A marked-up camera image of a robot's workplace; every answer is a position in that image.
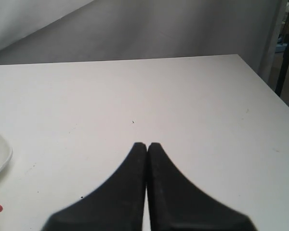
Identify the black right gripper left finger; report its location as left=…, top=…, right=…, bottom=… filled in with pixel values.
left=42, top=142, right=147, bottom=231

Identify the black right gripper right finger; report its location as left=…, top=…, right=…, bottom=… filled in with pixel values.
left=147, top=143, right=256, bottom=231

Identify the grey backdrop cloth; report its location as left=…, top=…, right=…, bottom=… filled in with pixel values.
left=0, top=0, right=287, bottom=66

